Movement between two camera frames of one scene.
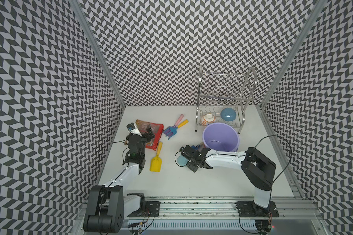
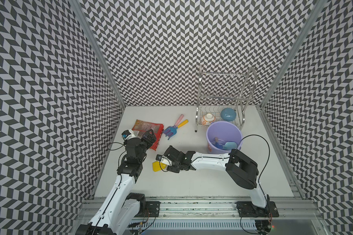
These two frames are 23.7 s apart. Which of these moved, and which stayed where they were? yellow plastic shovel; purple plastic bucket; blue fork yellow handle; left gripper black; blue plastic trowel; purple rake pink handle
Moved: yellow plastic shovel; blue plastic trowel
Stayed: left gripper black; blue fork yellow handle; purple plastic bucket; purple rake pink handle
